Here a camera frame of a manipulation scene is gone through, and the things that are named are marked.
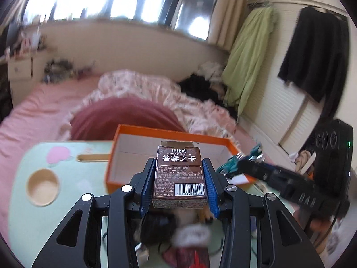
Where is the pink floral duvet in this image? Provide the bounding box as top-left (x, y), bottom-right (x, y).
top-left (59, 70), bottom-right (240, 147)

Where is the cream curtain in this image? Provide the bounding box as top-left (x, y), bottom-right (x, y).
top-left (207, 0), bottom-right (247, 51)

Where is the white drawer desk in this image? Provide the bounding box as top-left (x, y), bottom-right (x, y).
top-left (7, 53), bottom-right (53, 107)

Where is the green hanging garment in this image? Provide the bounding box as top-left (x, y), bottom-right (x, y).
top-left (222, 6), bottom-right (278, 115)

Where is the dark red pillow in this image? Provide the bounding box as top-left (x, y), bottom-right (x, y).
top-left (70, 97), bottom-right (185, 141)

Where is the person's right hand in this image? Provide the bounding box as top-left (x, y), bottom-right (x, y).
top-left (305, 217), bottom-right (332, 233)

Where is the pile of dark clothes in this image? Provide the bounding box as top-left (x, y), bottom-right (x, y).
top-left (177, 73), bottom-right (223, 105)

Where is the brown card box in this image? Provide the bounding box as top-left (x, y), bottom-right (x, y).
top-left (152, 141), bottom-right (208, 209)

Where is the orange cardboard box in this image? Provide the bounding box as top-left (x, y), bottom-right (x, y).
top-left (105, 125), bottom-right (240, 194)

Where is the black hanging garment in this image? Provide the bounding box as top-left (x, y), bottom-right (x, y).
top-left (278, 7), bottom-right (349, 124)

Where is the white fluffy plush toy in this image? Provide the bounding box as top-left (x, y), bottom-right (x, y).
top-left (171, 209), bottom-right (211, 248)

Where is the clothes heap on bed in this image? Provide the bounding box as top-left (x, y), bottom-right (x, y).
top-left (42, 58), bottom-right (95, 84)

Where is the green toy car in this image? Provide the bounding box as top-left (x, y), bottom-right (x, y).
top-left (215, 143), bottom-right (265, 179)

